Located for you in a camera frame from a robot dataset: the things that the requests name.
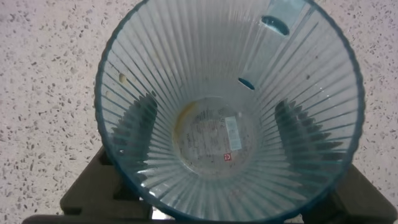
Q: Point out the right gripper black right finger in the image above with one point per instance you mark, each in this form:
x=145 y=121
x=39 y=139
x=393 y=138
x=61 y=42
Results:
x=367 y=199

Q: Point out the clear ribbed blue cup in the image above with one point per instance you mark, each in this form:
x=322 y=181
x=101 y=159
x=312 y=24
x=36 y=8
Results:
x=217 y=140

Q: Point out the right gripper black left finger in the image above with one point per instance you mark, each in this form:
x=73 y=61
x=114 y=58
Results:
x=93 y=189

